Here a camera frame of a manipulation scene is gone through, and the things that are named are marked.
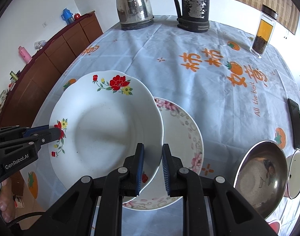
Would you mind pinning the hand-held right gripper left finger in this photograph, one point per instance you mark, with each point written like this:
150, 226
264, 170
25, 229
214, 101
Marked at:
139, 169

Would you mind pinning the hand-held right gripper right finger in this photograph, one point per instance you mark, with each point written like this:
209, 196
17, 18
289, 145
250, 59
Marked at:
166, 169

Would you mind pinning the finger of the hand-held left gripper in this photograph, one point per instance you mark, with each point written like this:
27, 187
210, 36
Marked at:
49, 136
36, 130

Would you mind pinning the pink flower rimmed plate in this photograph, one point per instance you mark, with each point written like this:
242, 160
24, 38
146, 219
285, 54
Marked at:
182, 132

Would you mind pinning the red flower white plate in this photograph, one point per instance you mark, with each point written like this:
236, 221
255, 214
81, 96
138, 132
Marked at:
103, 132

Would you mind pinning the stainless steel bowl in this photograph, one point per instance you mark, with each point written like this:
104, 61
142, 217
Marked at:
258, 182

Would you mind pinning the white enamel bowl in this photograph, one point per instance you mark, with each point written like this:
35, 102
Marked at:
297, 174

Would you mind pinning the person's left hand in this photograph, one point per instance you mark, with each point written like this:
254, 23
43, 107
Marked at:
4, 206

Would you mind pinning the red white carton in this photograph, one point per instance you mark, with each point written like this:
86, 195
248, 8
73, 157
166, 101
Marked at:
19, 201

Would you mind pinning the brown wooden sideboard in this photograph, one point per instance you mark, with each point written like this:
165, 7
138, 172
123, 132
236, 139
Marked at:
54, 59

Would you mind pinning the pink bottle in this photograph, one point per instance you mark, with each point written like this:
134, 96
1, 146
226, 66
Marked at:
24, 54

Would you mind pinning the grey white small object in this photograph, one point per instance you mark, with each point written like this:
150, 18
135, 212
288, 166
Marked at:
39, 44

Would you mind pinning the light blue printed tablecloth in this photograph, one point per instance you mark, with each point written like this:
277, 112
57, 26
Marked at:
189, 54

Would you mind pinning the blue thermos jug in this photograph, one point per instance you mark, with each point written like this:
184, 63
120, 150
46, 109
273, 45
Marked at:
67, 16

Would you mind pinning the small red ornament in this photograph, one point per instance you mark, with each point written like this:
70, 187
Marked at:
77, 16

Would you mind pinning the black smartphone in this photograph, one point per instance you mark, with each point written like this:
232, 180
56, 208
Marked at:
296, 125

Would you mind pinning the stainless steel electric kettle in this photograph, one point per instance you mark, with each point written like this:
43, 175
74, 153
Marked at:
134, 2

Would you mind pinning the black worn thermos flask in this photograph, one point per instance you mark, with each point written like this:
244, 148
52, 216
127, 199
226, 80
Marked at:
194, 5

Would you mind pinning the glass tea bottle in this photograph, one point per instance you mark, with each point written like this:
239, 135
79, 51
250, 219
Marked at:
263, 32

